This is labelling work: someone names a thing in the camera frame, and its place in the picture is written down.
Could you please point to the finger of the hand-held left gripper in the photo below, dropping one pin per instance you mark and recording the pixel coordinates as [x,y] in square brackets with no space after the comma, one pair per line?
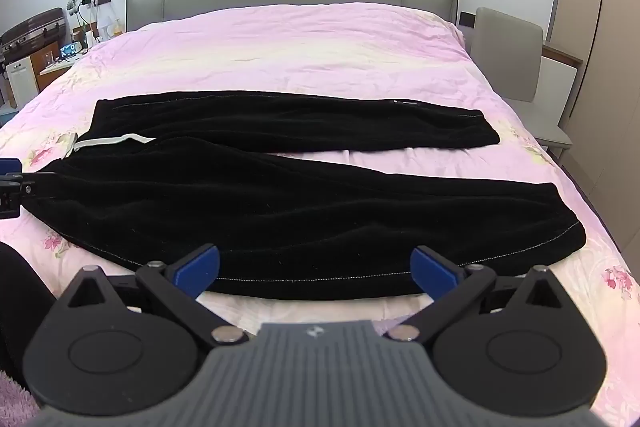
[11,194]

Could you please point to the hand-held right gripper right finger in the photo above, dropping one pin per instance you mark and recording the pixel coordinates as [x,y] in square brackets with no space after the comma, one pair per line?
[432,271]

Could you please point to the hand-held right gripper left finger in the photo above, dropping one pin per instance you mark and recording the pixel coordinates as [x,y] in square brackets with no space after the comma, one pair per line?
[197,268]

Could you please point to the black pants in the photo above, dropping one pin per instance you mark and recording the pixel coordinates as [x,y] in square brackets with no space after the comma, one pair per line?
[280,207]

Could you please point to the white cabinet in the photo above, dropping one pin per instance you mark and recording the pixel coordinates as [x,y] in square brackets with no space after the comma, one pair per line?
[21,82]

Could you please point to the brown suitcase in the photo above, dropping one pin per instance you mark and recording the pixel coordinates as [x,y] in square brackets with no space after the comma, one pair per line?
[32,29]

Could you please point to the small white table lamp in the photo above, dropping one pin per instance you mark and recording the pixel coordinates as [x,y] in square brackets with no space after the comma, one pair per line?
[105,28]

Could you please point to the purple fuzzy rug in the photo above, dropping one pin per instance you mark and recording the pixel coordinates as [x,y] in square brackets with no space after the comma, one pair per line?
[12,399]

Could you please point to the white nightstand with wooden top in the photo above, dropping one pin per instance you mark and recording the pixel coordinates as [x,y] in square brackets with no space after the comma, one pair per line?
[560,82]

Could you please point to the pink floral blanket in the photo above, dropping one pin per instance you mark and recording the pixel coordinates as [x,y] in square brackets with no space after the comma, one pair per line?
[300,52]

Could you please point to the beige wardrobe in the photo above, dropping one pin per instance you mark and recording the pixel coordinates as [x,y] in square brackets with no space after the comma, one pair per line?
[607,57]

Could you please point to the dark wall socket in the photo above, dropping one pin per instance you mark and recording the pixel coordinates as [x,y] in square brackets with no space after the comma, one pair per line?
[467,19]

